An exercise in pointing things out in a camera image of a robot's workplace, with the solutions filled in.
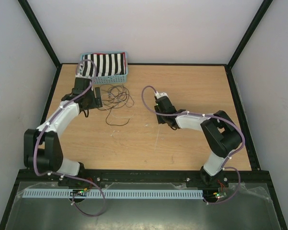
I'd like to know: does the white zip tie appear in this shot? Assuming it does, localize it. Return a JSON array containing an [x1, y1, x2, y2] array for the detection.
[[154, 126, 160, 153]]

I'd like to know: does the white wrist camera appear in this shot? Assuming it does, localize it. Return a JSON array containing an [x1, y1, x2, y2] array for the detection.
[[155, 92, 168, 100], [75, 64, 92, 79]]

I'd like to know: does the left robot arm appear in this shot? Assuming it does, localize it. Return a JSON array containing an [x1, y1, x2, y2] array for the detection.
[[24, 76, 102, 186]]

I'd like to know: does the light blue plastic basket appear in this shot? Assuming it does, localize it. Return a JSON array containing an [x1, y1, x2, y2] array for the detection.
[[80, 51, 128, 84]]

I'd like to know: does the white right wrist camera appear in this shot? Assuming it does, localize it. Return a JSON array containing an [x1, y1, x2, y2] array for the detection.
[[155, 92, 168, 100]]

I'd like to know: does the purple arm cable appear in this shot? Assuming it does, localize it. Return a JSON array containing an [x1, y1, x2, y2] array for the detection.
[[141, 85, 245, 206], [33, 59, 107, 217]]

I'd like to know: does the black white striped cloth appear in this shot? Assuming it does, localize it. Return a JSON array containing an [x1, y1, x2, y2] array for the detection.
[[80, 52, 127, 77]]

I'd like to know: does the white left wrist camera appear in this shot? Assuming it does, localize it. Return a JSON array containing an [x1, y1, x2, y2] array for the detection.
[[75, 64, 92, 79]]

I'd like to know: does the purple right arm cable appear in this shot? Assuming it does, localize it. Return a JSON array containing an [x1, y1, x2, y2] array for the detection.
[[141, 85, 245, 206]]

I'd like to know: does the black aluminium frame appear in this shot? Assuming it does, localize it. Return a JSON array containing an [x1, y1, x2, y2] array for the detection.
[[0, 0, 288, 230]]

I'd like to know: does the light blue slotted cable duct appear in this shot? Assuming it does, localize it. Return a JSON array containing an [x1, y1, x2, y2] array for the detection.
[[22, 189, 203, 199]]

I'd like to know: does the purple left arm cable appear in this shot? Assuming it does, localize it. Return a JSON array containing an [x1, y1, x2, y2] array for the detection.
[[33, 59, 107, 217]]

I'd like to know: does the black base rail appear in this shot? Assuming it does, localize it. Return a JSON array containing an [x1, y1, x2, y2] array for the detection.
[[15, 169, 272, 189]]

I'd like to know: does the dark brown wire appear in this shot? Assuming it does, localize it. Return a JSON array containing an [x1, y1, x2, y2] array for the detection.
[[97, 83, 136, 126]]

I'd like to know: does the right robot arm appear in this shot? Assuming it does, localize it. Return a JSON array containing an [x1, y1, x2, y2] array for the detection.
[[154, 93, 245, 186]]

